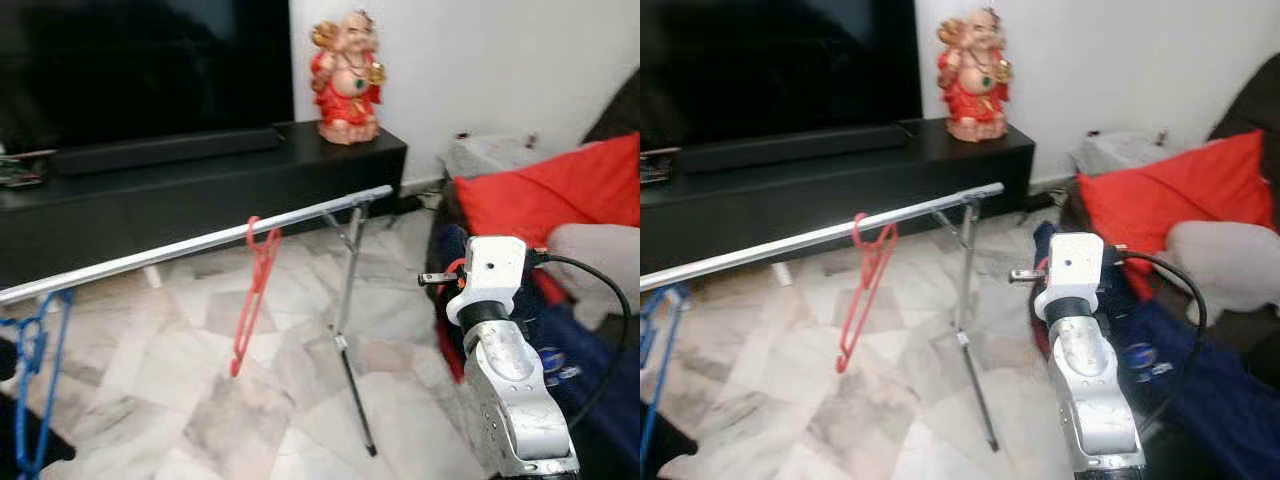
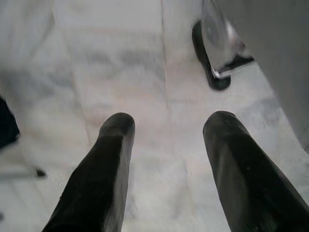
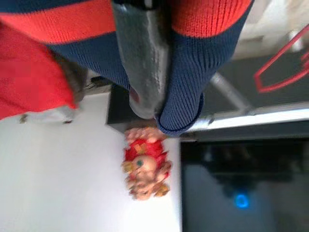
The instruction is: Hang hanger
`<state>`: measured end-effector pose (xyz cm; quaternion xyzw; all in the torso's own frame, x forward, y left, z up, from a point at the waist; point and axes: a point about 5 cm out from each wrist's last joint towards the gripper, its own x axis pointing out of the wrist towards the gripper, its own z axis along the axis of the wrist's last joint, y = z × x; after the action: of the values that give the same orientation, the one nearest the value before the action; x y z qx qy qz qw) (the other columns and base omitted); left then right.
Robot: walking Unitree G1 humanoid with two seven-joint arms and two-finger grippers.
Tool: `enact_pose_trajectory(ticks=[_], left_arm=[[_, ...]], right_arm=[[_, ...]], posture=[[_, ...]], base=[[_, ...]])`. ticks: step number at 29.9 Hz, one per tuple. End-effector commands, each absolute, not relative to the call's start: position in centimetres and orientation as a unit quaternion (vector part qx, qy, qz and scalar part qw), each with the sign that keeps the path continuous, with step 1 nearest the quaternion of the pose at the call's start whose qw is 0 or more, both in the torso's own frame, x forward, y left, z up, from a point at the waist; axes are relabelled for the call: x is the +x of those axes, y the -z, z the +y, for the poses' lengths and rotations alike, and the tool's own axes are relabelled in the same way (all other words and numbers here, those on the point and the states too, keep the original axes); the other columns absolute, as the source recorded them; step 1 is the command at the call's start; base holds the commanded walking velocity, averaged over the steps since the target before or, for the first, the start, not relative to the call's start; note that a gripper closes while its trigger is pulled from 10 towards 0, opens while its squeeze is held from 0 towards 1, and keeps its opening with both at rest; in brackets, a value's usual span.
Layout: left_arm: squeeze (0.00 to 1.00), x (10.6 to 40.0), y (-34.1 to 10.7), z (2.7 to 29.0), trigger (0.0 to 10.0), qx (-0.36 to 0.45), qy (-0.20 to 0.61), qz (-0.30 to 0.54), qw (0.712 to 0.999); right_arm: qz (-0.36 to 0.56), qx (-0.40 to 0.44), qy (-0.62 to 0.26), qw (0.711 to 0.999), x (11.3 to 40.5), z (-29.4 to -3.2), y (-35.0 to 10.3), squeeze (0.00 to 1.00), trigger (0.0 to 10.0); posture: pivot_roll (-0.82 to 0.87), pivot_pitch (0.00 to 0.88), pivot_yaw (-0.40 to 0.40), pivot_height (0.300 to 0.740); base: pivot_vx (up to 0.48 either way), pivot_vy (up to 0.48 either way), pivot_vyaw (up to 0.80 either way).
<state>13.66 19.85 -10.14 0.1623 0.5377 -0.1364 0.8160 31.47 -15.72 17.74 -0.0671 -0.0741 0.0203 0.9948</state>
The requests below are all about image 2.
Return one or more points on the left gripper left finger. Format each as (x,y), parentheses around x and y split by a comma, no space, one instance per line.
(103,174)

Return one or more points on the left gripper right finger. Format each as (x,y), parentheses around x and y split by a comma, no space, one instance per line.
(246,183)

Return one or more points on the silver clothes rack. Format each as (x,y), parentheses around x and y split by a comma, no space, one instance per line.
(21,174)

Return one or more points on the black shirt green print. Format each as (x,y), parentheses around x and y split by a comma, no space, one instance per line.
(8,125)

